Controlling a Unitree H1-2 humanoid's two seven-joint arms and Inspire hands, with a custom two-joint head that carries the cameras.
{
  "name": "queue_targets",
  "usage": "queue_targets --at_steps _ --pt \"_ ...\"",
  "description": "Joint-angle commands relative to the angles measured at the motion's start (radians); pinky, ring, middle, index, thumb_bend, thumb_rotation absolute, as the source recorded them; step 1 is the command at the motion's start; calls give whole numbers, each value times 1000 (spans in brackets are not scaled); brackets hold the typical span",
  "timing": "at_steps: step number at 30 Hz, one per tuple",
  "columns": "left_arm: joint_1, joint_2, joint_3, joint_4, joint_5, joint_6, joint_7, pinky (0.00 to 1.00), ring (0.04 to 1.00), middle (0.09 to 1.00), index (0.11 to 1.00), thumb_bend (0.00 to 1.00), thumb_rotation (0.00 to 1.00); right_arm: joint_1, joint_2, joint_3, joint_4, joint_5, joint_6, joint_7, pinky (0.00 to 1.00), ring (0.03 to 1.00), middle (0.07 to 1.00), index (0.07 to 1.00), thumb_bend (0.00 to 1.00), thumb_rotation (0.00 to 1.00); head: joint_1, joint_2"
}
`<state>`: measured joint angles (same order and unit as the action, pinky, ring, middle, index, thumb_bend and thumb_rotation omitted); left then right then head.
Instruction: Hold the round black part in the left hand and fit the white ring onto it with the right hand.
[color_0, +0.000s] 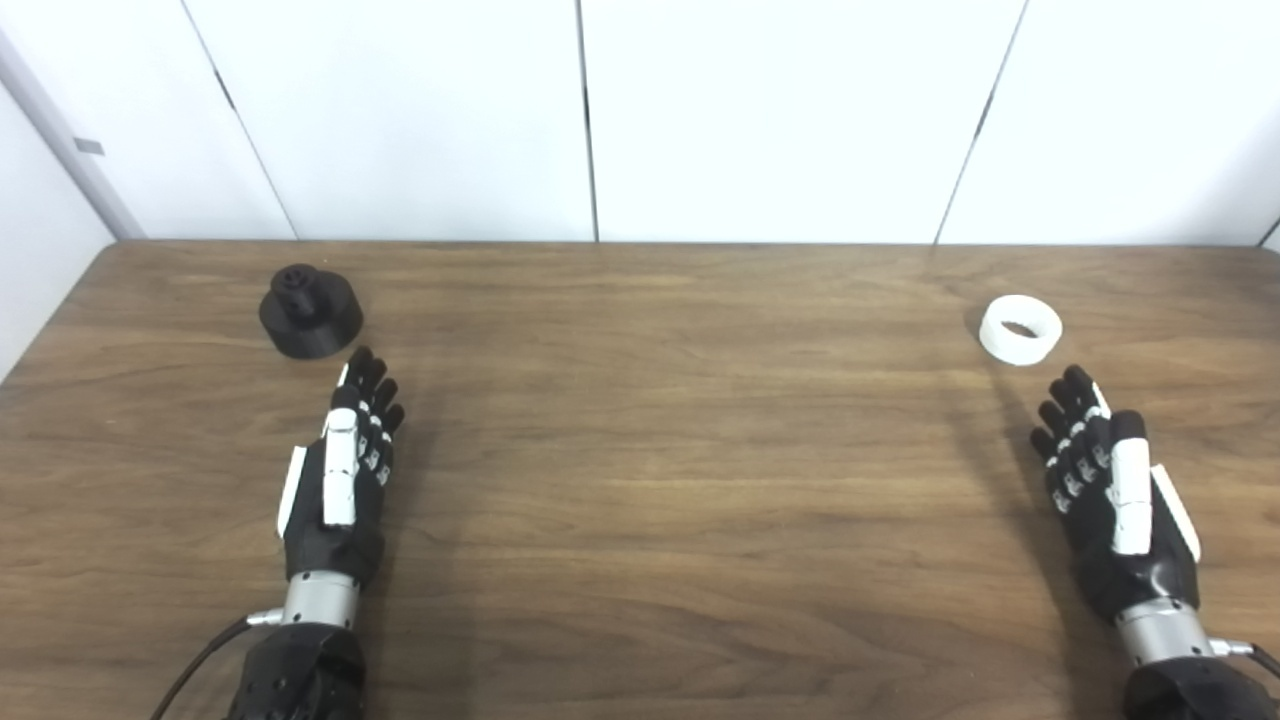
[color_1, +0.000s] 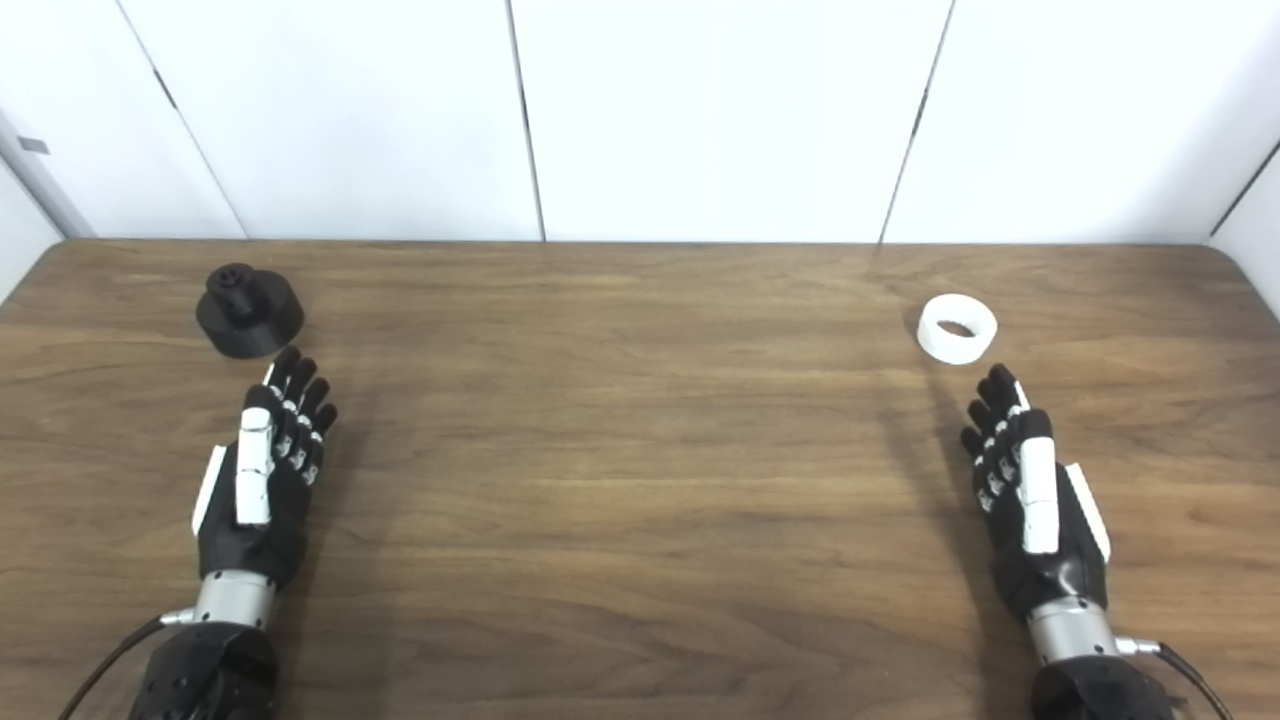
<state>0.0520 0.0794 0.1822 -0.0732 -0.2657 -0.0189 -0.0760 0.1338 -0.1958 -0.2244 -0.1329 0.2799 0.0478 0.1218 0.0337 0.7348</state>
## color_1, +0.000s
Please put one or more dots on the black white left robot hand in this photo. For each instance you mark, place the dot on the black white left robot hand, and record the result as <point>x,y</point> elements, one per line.
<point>262,530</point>

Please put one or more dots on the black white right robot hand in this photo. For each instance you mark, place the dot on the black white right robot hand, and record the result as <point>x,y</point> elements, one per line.
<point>1060,560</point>

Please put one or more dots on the round black stepped part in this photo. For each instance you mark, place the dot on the round black stepped part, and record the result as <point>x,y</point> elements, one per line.
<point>250,325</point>

